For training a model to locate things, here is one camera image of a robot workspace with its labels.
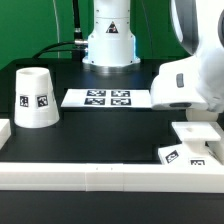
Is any white lamp base with tags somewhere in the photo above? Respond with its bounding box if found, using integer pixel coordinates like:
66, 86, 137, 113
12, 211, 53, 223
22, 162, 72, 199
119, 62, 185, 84
158, 122, 221, 166

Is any black vertical cable with connector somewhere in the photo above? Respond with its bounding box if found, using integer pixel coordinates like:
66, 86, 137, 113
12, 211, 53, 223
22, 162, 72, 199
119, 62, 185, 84
72, 0, 83, 48

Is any white lamp bulb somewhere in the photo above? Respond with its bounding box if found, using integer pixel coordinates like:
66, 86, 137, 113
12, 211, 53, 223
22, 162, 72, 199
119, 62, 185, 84
186, 110, 219, 122

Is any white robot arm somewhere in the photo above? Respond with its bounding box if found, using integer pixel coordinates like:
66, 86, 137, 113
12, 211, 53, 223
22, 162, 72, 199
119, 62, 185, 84
83, 0, 224, 113

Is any black thick cable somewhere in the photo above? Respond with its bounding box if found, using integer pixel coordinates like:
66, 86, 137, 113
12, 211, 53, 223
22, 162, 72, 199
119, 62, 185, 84
32, 41, 88, 60

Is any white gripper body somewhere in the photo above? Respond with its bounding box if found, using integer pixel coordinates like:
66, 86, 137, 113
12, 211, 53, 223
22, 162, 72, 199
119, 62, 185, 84
150, 56, 208, 110

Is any white left fence block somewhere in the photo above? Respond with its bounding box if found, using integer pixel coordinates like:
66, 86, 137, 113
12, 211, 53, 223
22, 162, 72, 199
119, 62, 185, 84
0, 119, 11, 150

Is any white fence block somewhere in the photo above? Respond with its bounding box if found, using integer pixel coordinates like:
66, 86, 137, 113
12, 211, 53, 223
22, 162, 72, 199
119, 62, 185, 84
0, 119, 11, 150
208, 122, 224, 165

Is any thin white cable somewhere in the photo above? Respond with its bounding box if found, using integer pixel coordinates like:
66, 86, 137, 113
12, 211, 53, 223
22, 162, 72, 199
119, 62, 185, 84
52, 0, 62, 59

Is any white lamp shade with tags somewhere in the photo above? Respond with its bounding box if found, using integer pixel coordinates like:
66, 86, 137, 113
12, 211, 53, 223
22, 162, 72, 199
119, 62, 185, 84
14, 67, 59, 128

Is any white right fence block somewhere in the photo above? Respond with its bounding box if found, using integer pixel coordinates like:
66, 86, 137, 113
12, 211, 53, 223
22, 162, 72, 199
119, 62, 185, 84
208, 122, 224, 165

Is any white front fence bar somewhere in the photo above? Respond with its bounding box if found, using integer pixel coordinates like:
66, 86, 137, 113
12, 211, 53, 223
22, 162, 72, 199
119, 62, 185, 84
0, 163, 224, 193

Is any white fiducial tag board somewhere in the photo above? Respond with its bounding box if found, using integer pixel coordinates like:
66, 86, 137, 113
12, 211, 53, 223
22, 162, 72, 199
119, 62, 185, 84
61, 89, 151, 108

